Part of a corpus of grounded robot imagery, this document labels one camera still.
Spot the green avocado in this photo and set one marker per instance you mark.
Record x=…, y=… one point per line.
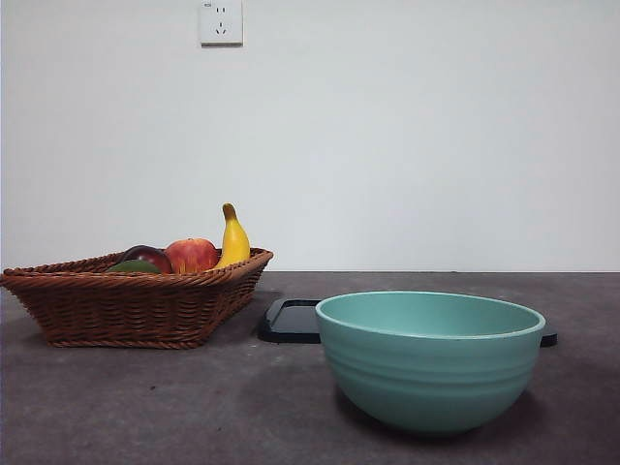
x=133, y=267

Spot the teal ceramic bowl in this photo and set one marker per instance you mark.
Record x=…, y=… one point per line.
x=426, y=373

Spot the yellow banana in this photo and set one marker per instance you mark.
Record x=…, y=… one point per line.
x=235, y=242

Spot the black rectangular tray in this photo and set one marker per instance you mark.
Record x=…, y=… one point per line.
x=290, y=322

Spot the red apple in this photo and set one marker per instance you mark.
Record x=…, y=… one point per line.
x=191, y=254

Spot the dark red plum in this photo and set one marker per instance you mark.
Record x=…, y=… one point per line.
x=155, y=256

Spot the brown wicker basket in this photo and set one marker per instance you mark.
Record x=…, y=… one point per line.
x=126, y=310

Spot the white wall socket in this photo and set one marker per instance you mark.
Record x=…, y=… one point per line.
x=222, y=24

